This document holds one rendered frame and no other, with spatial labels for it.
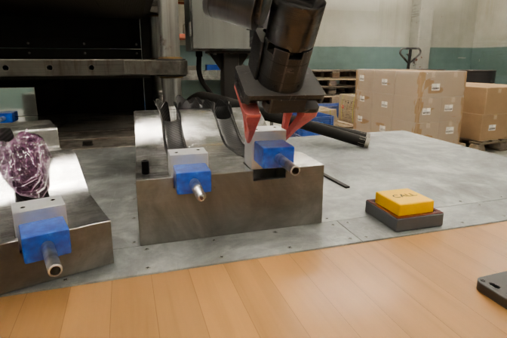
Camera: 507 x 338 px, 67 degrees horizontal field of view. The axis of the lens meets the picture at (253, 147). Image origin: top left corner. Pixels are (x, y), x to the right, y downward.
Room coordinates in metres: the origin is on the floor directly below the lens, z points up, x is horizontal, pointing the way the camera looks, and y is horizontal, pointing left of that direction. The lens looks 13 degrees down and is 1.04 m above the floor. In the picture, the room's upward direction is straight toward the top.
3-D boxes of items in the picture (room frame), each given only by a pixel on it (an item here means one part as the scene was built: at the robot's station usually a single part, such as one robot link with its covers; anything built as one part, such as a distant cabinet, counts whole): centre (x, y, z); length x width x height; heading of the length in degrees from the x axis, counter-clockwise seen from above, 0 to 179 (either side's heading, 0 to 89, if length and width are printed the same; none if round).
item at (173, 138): (0.72, 0.10, 0.92); 0.35 x 0.16 x 0.09; 17
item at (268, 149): (0.49, -0.03, 0.91); 0.13 x 0.05 x 0.05; 17
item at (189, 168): (0.46, 0.08, 0.89); 0.13 x 0.05 x 0.05; 17
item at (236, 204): (0.74, 0.09, 0.87); 0.50 x 0.26 x 0.14; 17
